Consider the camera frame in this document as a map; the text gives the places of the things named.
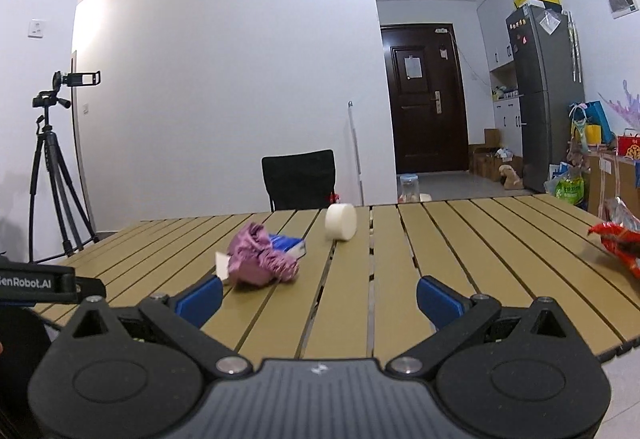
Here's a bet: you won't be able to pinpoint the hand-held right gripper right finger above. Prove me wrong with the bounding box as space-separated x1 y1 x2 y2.
386 275 585 377

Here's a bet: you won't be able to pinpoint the grey refrigerator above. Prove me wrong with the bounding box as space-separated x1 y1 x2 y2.
506 4 586 194

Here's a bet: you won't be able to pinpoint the purple satin cloth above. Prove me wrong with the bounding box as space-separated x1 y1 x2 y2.
227 223 301 291

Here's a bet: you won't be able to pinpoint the stacked cardboard boxes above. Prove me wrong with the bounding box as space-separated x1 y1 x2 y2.
470 129 506 180

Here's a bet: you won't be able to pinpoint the blue gift bag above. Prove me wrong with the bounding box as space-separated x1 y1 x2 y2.
570 100 613 145

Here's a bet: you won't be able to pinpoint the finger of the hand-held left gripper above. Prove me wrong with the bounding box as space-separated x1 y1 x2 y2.
0 280 107 306

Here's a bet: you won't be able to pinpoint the red snack bag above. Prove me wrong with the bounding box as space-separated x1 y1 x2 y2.
587 196 640 280

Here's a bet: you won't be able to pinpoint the beige plush dog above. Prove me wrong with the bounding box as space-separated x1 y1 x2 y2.
499 164 524 191

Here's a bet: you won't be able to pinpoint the white mop pole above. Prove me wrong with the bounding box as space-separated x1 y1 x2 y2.
347 100 366 207

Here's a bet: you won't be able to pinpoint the dark brown door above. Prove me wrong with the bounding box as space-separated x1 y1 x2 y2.
381 23 470 175

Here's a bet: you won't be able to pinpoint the black tripod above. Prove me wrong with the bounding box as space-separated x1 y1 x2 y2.
27 92 98 265

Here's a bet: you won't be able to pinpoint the black folding chair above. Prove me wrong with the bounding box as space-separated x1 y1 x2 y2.
261 149 337 212

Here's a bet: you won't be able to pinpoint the blue box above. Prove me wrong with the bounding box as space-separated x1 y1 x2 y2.
269 233 307 261

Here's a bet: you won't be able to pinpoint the green printed bag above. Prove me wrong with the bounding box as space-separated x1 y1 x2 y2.
554 169 587 207

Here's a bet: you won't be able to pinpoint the tan folding table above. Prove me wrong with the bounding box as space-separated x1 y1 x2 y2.
27 193 640 370

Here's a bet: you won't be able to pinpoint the clear plastic bag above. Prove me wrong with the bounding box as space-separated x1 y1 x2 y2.
537 12 561 36

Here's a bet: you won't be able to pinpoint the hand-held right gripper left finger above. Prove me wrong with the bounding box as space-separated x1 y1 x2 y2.
59 275 253 377

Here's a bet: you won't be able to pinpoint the clear plastic jar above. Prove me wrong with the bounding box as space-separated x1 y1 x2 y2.
400 174 420 203

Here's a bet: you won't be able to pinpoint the large cardboard box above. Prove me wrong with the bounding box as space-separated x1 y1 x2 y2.
587 152 640 220

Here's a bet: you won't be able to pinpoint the red gift box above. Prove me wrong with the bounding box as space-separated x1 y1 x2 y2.
616 133 640 162

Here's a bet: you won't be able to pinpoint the white cabinet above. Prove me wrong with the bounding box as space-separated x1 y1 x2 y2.
477 0 526 156

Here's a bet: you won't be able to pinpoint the white cylinder roll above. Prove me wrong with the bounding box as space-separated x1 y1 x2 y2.
325 203 358 243

